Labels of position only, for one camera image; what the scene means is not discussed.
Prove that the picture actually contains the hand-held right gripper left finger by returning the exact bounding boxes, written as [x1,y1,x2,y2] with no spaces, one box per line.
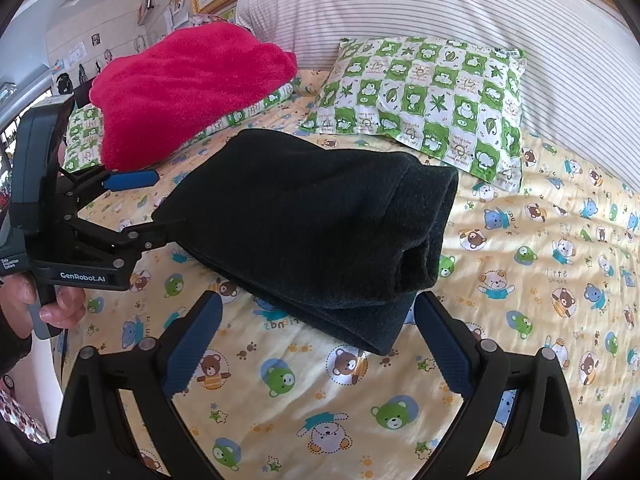
[50,290,224,480]

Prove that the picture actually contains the red white patterned cloth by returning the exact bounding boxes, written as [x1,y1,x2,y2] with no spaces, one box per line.
[0,375,51,443]

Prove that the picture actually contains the green checked pillow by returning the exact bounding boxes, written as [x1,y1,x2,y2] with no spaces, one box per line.
[62,82,296,173]
[298,36,528,193]

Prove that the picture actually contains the person's left forearm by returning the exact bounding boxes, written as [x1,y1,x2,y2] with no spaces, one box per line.
[0,305,32,378]

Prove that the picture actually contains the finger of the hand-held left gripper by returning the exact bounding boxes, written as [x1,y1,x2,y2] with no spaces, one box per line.
[60,212,175,272]
[61,169,160,207]

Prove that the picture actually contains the person's left hand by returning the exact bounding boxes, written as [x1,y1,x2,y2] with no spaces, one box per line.
[0,275,87,341]

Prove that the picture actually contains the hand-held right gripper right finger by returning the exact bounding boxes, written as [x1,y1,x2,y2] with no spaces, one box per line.
[414,290,583,480]

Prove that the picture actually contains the yellow cartoon bed sheet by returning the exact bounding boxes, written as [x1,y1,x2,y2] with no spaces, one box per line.
[57,67,640,480]

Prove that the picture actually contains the white striped headboard cushion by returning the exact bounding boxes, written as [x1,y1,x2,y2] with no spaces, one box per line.
[235,0,640,196]

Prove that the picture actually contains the black pants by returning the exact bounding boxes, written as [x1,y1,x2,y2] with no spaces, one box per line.
[151,128,460,356]

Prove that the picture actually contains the red fluffy towel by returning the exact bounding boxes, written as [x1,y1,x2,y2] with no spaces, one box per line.
[89,24,299,172]

